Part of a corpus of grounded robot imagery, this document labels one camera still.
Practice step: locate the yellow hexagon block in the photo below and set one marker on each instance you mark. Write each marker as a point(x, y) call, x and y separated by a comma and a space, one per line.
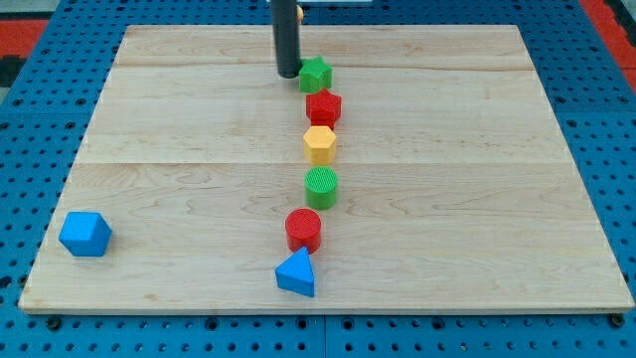
point(319, 145)

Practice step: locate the red cylinder block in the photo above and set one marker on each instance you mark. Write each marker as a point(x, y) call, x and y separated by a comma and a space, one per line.
point(303, 230)

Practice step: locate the red star block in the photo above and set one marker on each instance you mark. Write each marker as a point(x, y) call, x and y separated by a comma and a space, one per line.
point(323, 108)

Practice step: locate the green star block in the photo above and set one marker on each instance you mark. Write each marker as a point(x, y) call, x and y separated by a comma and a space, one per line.
point(315, 74)

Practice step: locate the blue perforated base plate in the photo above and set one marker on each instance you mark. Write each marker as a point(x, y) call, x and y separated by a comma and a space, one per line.
point(45, 114)

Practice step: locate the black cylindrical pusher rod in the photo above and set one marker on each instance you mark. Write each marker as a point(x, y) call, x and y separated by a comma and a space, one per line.
point(285, 27)

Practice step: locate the blue triangle block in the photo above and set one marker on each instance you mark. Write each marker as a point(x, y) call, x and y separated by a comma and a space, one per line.
point(296, 274)

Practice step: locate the wooden board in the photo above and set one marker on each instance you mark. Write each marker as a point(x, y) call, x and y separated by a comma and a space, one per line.
point(457, 193)

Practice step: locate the green cylinder block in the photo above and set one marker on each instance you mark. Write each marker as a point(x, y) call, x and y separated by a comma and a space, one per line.
point(321, 184)

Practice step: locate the blue cube block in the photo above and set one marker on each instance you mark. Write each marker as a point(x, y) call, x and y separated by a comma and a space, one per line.
point(85, 234)

